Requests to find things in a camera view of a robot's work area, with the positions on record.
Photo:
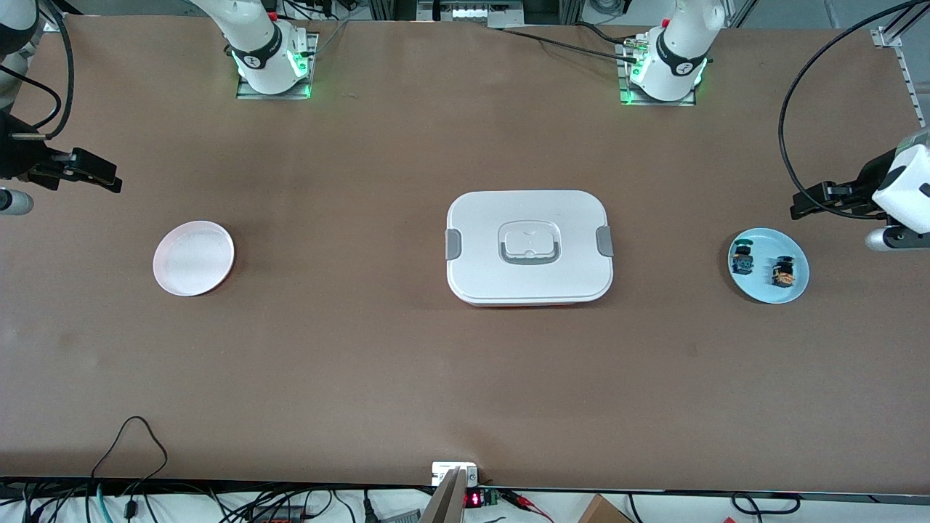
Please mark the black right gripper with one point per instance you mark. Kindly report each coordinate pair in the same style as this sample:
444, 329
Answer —
16, 156

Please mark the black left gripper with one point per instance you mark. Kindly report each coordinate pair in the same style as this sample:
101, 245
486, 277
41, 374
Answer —
866, 183

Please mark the orange and black switch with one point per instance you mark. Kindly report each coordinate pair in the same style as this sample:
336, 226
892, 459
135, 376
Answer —
784, 272

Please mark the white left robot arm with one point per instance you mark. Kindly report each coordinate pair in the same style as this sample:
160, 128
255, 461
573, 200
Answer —
676, 65

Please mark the light blue round plate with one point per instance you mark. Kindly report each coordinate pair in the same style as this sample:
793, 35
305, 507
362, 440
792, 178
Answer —
769, 290

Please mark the pink round plate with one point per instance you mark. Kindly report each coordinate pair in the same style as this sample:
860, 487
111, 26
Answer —
193, 258

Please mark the white lunch box grey clasps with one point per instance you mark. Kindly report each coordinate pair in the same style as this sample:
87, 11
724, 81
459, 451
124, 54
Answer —
530, 283

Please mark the brown cardboard box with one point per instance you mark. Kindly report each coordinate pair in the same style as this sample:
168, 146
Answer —
599, 512

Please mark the white power strip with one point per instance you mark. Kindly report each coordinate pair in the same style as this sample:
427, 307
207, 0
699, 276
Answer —
479, 12

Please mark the red LED display module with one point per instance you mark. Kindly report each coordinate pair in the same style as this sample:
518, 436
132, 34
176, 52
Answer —
474, 499

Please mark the grey aluminium bar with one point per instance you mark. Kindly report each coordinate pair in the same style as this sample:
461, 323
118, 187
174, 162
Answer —
447, 505

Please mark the green and black switch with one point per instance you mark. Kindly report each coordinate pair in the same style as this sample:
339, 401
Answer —
743, 258

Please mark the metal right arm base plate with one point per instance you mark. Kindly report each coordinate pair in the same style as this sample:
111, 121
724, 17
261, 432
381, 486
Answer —
251, 93

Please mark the aluminium frame rail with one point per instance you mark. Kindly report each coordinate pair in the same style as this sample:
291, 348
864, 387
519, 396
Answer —
888, 36

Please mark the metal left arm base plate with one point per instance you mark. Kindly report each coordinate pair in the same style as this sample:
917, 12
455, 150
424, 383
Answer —
626, 91

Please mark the small white bracket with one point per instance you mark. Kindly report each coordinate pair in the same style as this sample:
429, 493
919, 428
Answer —
443, 471

